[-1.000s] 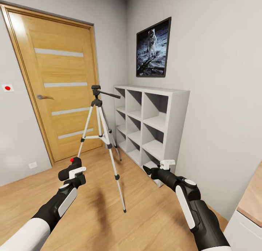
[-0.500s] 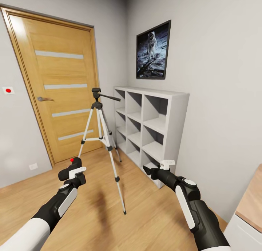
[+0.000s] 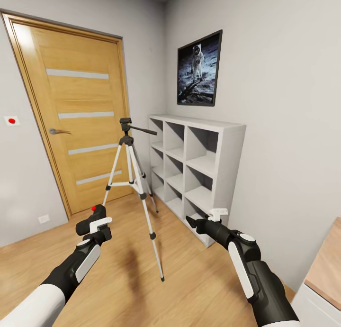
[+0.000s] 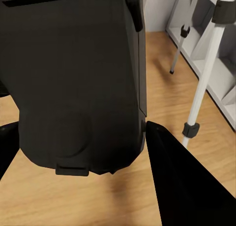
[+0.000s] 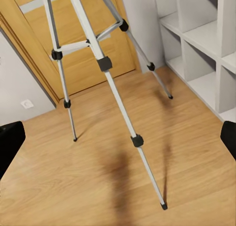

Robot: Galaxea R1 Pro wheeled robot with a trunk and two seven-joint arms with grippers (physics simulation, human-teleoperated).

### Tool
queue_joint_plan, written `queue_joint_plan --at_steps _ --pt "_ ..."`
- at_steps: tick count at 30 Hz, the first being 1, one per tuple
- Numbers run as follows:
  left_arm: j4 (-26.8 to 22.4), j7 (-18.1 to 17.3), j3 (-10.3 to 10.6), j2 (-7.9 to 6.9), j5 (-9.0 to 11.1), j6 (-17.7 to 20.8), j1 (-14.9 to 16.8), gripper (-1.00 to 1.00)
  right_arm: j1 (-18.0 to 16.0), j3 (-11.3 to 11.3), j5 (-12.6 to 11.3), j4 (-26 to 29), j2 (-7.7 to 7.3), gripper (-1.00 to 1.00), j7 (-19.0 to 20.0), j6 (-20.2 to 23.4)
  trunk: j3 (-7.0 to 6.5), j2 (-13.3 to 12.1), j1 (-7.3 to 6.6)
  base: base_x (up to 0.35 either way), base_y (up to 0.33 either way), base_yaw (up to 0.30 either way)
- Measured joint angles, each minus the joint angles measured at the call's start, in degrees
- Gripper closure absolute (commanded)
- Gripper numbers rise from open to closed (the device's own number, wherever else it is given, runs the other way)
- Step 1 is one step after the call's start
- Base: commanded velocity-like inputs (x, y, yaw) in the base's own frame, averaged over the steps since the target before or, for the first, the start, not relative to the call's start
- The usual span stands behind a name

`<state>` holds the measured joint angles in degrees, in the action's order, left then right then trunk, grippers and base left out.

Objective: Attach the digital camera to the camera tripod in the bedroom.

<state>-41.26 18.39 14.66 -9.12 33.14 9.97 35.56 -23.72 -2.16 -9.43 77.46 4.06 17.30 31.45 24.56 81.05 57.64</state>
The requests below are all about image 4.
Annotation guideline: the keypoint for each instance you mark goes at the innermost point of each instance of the digital camera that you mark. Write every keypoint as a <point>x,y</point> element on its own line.
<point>76,69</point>

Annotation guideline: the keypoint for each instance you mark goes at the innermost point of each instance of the camera tripod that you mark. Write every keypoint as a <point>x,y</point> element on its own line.
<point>224,13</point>

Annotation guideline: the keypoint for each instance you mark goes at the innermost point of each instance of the bookcase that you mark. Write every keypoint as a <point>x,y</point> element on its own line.
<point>222,80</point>

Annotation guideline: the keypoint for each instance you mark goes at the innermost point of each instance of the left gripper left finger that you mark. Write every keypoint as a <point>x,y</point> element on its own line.
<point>9,145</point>

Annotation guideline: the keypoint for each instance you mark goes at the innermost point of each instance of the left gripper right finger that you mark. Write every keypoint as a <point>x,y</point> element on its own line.
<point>187,193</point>

